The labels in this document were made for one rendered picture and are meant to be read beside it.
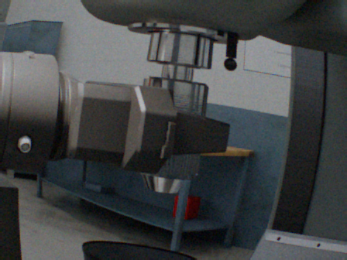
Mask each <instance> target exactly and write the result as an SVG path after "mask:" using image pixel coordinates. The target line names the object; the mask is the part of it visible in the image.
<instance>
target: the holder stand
mask: <svg viewBox="0 0 347 260"><path fill-rule="evenodd" d="M19 229H20V227H19V190H18V187H17V186H15V185H13V184H11V183H9V182H7V181H5V180H3V179H2V178H0V260H22V252H21V243H20V242H21V241H20V230H19Z"/></svg>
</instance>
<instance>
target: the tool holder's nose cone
mask: <svg viewBox="0 0 347 260"><path fill-rule="evenodd" d="M142 176H143V179H144V181H145V184H146V187H147V189H149V190H155V191H158V192H164V193H177V192H178V191H179V189H180V188H181V187H182V186H183V184H184V182H185V181H186V180H169V179H163V178H157V177H154V176H148V175H145V174H142Z"/></svg>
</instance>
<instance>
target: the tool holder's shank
mask: <svg viewBox="0 0 347 260"><path fill-rule="evenodd" d="M157 63H158V64H160V65H163V66H162V71H161V77H164V78H170V79H176V80H187V81H193V80H194V70H200V69H201V68H200V67H192V66H187V65H181V64H175V63H161V62H157ZM193 69H194V70H193Z"/></svg>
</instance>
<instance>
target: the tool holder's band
mask: <svg viewBox="0 0 347 260"><path fill-rule="evenodd" d="M143 86H151V87H161V88H166V89H168V90H169V92H170V93H174V94H185V95H191V96H198V97H203V98H208V93H209V86H208V85H207V84H203V83H198V82H193V81H187V80H176V79H170V78H164V77H151V76H146V77H145V78H144V81H143Z"/></svg>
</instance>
